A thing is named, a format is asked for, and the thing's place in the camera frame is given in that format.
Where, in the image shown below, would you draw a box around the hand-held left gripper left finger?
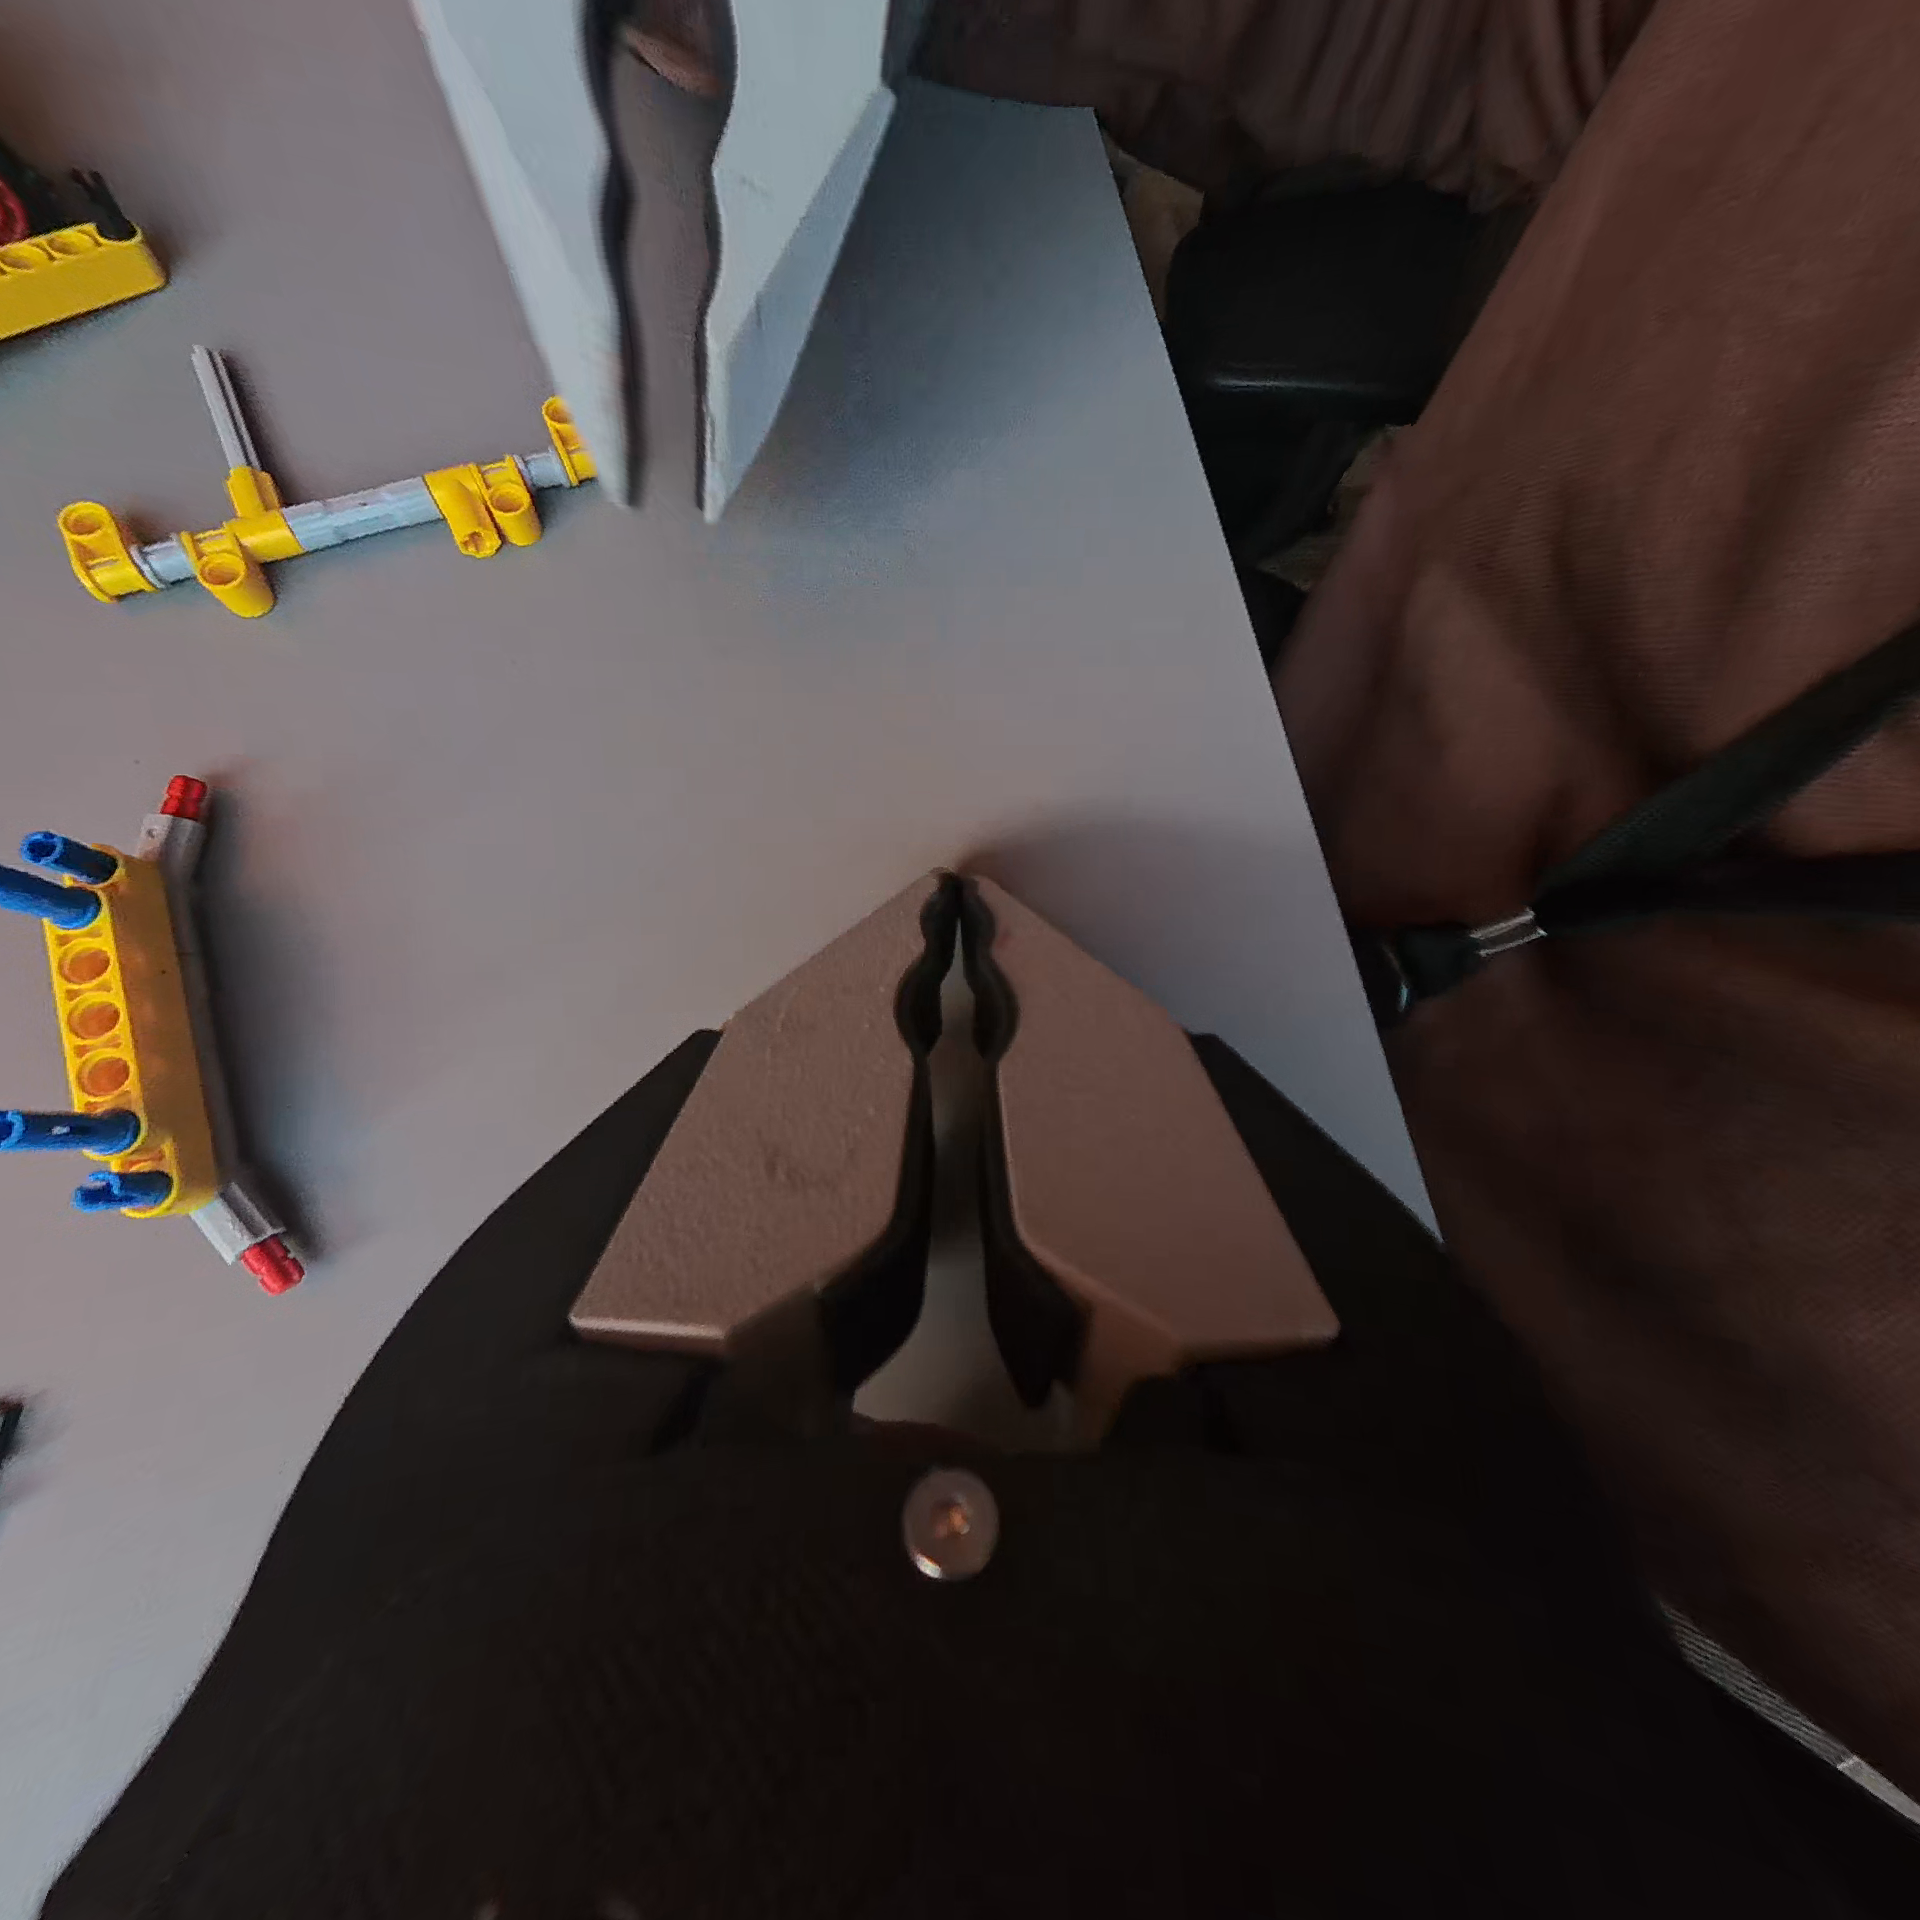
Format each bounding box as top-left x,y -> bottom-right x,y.
567,871 -> 964,1407

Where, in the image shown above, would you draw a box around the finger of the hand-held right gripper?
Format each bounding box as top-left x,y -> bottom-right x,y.
695,0 -> 902,523
409,0 -> 649,513

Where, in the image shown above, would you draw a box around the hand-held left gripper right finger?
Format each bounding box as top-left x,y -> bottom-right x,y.
957,874 -> 1341,1445

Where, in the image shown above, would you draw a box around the grey axle yellow connector assembly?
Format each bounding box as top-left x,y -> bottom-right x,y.
57,347 -> 599,619

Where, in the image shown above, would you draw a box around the grey lego axle red ends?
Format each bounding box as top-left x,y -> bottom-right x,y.
133,773 -> 309,1297

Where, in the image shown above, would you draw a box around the yellow black lego bulldozer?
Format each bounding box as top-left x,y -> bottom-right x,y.
0,135 -> 169,346

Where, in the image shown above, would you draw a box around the yellow lego beam blue pins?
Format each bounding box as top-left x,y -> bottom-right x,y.
0,828 -> 242,1221

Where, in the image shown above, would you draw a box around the black chair part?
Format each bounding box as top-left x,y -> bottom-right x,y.
1161,180 -> 1487,663

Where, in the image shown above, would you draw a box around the black badge lanyard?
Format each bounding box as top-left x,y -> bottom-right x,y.
1358,621 -> 1920,1038

